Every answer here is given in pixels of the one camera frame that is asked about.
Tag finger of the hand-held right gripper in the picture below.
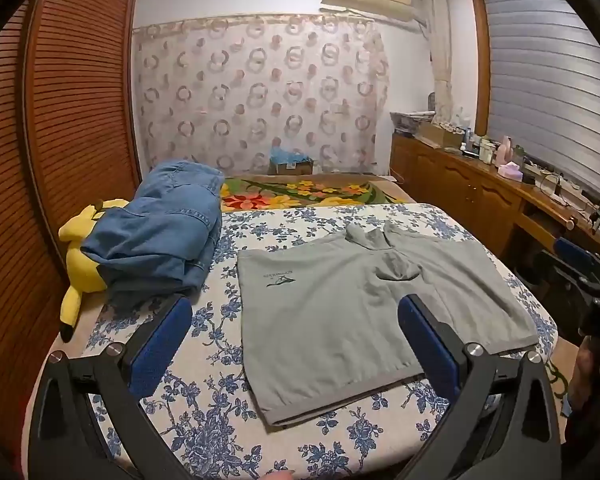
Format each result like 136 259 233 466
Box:
553 237 600 293
532 252 593 308

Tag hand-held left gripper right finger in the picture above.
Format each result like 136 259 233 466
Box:
397 294 563 480

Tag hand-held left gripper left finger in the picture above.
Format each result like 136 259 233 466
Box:
27 294 196 480

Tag grey pants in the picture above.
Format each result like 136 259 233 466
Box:
236 220 540 428

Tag person's right hand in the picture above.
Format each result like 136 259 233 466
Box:
569 335 600 411

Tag blue floral bed sheet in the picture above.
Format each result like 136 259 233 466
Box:
67 202 558 480

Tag patterned floor rug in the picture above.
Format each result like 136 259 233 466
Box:
547 350 573 416

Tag blue denim jeans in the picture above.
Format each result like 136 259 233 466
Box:
80 160 226 308

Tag yellow plush toy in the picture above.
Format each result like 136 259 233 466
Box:
58 199 131 343

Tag wooden side cabinet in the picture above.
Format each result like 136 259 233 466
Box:
390 132 600 281

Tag grey window blind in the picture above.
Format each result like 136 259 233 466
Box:
482 0 600 206

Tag open cardboard box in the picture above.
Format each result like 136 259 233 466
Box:
417 120 466 150

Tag colourful flower blanket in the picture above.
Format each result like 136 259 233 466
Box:
220 172 408 213

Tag stack of papers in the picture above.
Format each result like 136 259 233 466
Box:
390 110 436 136

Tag cardboard box with blue cloth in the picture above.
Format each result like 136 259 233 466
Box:
269 149 315 176

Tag beige window curtain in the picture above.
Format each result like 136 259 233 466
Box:
412 0 453 126

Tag wooden slatted wardrobe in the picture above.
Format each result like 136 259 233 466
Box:
0 0 143 461

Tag circle-patterned sheer curtain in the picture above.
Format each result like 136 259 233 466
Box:
132 15 391 181

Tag wooden window frame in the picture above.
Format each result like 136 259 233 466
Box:
470 0 600 211

